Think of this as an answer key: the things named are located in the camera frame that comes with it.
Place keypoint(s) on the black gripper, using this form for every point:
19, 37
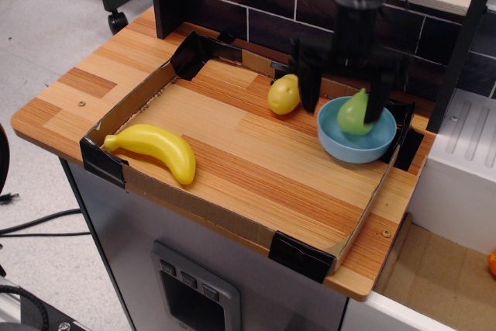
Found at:
353, 51

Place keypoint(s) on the green plastic pear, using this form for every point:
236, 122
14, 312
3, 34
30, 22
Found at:
351, 116

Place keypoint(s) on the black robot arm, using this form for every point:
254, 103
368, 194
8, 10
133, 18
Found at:
350, 51

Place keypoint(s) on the light blue bowl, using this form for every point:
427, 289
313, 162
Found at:
350, 148

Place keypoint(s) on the yellow plastic potato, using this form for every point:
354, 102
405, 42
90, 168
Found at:
283, 96

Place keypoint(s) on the cardboard fence with black tape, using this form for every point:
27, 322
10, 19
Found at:
262, 179

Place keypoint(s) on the yellow plastic banana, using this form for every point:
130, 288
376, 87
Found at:
153, 141

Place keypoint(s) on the white toy sink unit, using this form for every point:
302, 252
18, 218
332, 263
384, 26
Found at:
437, 276

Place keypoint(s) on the orange toy fruit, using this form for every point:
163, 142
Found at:
491, 259

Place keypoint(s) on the grey toy oven panel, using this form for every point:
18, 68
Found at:
196, 298

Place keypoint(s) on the black upright post right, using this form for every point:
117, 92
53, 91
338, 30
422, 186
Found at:
456, 63

